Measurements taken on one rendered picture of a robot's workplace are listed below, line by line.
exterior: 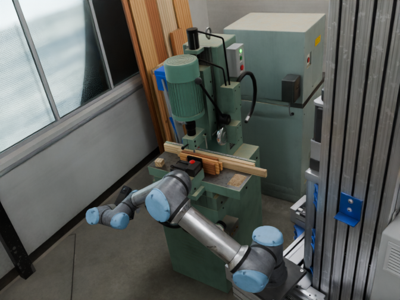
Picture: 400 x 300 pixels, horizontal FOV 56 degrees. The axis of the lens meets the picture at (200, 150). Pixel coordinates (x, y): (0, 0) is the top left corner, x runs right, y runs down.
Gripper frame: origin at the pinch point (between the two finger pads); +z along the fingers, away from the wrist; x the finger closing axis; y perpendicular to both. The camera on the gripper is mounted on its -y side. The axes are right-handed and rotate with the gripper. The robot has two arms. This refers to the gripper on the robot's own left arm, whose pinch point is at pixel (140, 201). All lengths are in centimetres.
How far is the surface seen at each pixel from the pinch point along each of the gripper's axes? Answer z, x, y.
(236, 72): 34, 27, -76
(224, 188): 18.8, 38.4, -14.4
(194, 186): 12.2, 24.0, -12.6
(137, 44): 97, -101, -98
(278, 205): 145, 30, 17
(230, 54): 29, 24, -84
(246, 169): 31, 43, -25
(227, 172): 29.2, 33.7, -21.1
